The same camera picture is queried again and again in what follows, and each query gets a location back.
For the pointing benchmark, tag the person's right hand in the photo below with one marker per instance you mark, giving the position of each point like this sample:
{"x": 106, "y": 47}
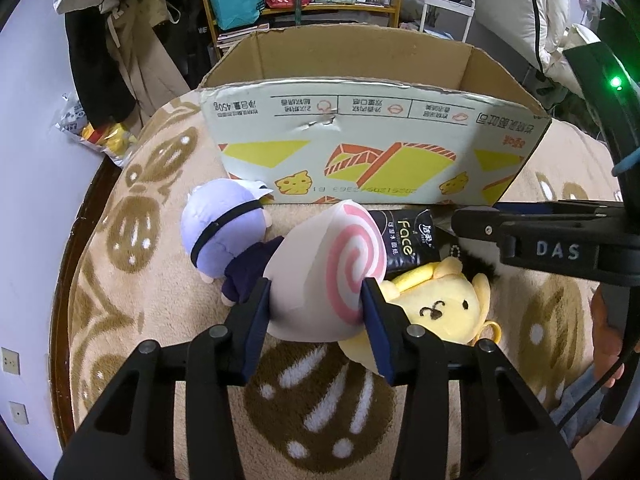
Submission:
{"x": 607, "y": 330}

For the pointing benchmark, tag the dark wooden bed frame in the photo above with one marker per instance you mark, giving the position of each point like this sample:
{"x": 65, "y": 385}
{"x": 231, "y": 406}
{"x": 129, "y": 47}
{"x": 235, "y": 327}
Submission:
{"x": 56, "y": 350}

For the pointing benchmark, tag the pink swirl plush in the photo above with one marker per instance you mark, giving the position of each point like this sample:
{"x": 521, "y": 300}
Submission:
{"x": 320, "y": 270}

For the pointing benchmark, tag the beige patterned blanket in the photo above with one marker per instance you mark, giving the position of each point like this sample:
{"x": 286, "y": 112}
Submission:
{"x": 165, "y": 260}

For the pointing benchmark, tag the purple-haired plush doll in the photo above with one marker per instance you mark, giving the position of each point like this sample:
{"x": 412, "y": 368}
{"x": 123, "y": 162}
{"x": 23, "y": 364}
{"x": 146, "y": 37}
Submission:
{"x": 215, "y": 215}

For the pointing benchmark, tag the hanging coats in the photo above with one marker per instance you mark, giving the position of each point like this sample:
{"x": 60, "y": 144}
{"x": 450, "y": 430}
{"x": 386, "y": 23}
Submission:
{"x": 150, "y": 75}

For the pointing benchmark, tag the white wall socket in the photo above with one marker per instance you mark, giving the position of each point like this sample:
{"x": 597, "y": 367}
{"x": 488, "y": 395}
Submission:
{"x": 10, "y": 360}
{"x": 18, "y": 413}

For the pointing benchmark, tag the printed cardboard box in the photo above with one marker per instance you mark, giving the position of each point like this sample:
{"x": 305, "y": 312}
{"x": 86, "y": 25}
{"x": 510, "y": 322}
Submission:
{"x": 375, "y": 125}

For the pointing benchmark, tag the person's right jeans leg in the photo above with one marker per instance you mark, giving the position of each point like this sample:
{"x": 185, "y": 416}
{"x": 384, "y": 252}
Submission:
{"x": 580, "y": 400}

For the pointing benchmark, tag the stack of books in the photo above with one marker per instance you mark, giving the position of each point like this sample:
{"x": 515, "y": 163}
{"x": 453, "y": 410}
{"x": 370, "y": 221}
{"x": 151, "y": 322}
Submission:
{"x": 235, "y": 37}

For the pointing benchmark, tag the white trolley cart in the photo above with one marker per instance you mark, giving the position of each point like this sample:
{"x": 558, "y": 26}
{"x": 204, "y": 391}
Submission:
{"x": 448, "y": 6}

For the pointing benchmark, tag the black hanging garment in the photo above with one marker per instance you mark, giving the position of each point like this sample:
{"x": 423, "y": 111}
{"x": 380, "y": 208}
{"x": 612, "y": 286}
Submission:
{"x": 192, "y": 35}

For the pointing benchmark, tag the yellow dog plush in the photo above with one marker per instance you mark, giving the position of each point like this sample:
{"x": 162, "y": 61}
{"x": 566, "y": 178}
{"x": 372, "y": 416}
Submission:
{"x": 440, "y": 310}

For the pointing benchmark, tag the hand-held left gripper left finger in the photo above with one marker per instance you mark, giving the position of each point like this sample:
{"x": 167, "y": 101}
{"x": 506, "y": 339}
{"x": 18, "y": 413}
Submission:
{"x": 252, "y": 340}

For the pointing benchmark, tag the black hanging coat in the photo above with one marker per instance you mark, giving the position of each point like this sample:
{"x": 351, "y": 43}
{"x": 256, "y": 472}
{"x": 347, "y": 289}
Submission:
{"x": 95, "y": 70}

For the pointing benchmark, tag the wooden shelf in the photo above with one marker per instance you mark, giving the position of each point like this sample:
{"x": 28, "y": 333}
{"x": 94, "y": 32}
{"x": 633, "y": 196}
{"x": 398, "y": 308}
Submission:
{"x": 345, "y": 8}

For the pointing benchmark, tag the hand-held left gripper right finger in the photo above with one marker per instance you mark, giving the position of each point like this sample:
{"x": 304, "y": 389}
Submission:
{"x": 382, "y": 340}

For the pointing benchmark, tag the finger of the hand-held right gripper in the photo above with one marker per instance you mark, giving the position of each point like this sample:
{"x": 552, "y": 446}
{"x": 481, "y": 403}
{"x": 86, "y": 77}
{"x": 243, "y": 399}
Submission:
{"x": 480, "y": 227}
{"x": 560, "y": 208}

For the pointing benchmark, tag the black tissue pack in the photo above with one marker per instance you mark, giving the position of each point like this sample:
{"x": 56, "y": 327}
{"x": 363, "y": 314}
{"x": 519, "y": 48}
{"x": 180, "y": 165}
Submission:
{"x": 405, "y": 245}

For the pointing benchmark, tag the white padded chair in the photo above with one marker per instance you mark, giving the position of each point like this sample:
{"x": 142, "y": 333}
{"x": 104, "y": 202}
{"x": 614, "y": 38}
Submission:
{"x": 510, "y": 0}

